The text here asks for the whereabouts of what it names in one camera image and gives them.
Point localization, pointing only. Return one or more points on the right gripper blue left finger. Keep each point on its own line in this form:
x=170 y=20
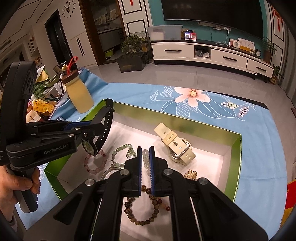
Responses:
x=93 y=210

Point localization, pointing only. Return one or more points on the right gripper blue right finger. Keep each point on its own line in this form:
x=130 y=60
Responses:
x=199 y=210

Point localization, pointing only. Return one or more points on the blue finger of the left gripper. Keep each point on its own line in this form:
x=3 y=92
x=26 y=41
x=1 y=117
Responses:
x=78 y=136
x=76 y=125

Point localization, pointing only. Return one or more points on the black wrist watch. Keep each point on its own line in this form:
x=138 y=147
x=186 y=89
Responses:
x=101 y=125

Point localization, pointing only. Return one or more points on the grey metal bangle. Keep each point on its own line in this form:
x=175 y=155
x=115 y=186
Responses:
x=109 y=171

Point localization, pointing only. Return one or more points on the gold flower brooch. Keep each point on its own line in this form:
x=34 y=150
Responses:
x=191 y=174

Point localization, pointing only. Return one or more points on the white wrist watch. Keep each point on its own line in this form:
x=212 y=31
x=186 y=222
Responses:
x=179 y=149

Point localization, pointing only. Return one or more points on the person's left hand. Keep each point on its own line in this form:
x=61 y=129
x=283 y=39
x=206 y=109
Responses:
x=11 y=183

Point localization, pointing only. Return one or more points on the yellow snack package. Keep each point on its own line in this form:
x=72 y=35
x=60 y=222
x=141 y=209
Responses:
x=42 y=106

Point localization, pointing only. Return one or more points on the yellow bottle with brown lid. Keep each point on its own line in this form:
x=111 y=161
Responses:
x=76 y=89

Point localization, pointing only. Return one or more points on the green cardboard box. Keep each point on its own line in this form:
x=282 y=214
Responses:
x=217 y=150

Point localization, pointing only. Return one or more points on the red yellow shopping bag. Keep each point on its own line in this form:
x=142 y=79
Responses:
x=290 y=201

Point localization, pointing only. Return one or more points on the potted plants on floor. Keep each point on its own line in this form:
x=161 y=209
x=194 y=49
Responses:
x=136 y=50

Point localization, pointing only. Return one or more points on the clear plastic storage bin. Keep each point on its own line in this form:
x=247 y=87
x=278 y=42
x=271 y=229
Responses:
x=164 y=32

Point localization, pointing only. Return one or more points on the white tv cabinet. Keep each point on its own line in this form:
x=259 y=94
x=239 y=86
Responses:
x=210 y=54

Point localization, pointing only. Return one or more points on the small black alarm clock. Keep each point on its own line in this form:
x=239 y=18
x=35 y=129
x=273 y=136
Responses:
x=257 y=53

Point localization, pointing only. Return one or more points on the potted plant right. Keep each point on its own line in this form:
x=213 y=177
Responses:
x=269 y=49

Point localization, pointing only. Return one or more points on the black television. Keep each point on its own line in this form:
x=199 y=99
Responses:
x=241 y=15

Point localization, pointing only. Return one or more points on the black wall clock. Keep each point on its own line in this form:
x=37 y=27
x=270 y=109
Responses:
x=68 y=8

